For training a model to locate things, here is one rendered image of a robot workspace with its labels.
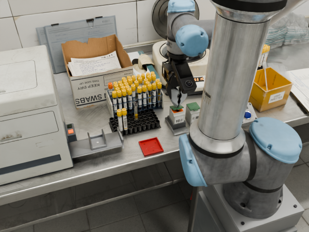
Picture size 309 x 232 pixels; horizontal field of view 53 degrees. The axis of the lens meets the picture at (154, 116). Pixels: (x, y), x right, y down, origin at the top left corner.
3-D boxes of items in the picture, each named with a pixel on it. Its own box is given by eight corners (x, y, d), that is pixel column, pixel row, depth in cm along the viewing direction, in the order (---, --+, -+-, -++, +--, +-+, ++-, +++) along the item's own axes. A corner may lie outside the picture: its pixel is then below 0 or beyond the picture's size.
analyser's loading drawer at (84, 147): (61, 164, 97) (57, 152, 94) (59, 149, 102) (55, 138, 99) (124, 148, 102) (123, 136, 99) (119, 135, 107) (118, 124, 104)
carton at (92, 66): (75, 110, 121) (68, 77, 111) (65, 72, 141) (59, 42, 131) (136, 97, 127) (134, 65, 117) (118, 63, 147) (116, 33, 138)
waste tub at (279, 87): (259, 113, 119) (265, 92, 113) (238, 94, 129) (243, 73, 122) (286, 104, 123) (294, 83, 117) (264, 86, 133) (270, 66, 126)
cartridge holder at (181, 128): (174, 136, 110) (174, 128, 107) (164, 120, 116) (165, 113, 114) (187, 132, 111) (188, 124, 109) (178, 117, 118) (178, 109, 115)
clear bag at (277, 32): (258, 55, 153) (267, 19, 141) (233, 41, 164) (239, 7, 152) (292, 42, 164) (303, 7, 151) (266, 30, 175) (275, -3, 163)
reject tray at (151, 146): (144, 156, 102) (144, 155, 102) (138, 142, 107) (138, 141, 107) (163, 151, 104) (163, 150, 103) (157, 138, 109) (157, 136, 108)
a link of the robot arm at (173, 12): (171, 7, 81) (164, -5, 88) (169, 45, 88) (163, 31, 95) (200, 5, 82) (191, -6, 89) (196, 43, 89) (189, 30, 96)
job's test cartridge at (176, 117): (173, 128, 110) (174, 115, 106) (168, 120, 114) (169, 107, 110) (184, 126, 112) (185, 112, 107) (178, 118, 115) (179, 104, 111)
